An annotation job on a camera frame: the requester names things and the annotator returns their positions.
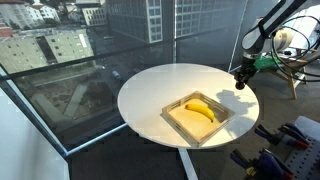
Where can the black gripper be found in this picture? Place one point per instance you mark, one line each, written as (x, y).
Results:
(248, 68)

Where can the dark purple plum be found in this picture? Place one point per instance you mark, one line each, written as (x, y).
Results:
(240, 85)

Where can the light wooden crate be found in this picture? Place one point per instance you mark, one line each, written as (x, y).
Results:
(196, 128)

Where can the wooden stool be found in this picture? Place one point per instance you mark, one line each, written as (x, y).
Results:
(292, 80)

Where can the yellow banana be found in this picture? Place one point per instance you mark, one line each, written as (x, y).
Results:
(200, 108)

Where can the blue spring clamp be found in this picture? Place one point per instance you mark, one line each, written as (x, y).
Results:
(267, 134)
(276, 165)
(295, 135)
(245, 164)

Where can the white table leg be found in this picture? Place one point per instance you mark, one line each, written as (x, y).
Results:
(188, 163)

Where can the perforated mounting board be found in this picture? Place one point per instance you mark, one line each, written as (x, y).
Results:
(305, 160)

